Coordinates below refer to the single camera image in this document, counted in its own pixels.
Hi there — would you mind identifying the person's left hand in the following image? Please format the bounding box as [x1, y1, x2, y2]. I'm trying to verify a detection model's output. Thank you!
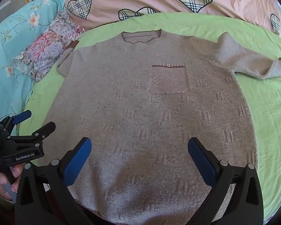
[0, 163, 25, 200]

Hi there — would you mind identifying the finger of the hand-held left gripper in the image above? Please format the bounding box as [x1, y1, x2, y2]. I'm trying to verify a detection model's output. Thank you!
[10, 122, 56, 150]
[0, 110, 32, 136]

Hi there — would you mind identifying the teal floral quilt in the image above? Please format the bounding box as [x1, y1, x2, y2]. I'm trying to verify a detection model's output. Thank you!
[0, 0, 73, 132]

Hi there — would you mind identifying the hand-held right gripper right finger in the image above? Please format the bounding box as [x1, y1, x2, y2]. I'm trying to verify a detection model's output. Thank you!
[188, 138, 264, 225]

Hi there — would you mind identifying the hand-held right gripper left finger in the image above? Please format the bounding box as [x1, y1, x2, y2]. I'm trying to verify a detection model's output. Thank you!
[15, 137, 94, 225]

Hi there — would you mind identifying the floral ruffled pillow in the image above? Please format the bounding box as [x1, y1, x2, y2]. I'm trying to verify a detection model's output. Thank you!
[14, 10, 85, 82]

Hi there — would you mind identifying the light green blanket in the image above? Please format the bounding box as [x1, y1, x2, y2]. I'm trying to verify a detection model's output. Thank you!
[19, 12, 281, 225]

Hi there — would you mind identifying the beige knitted sweater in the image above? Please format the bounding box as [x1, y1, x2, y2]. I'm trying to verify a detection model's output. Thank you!
[41, 29, 281, 224]

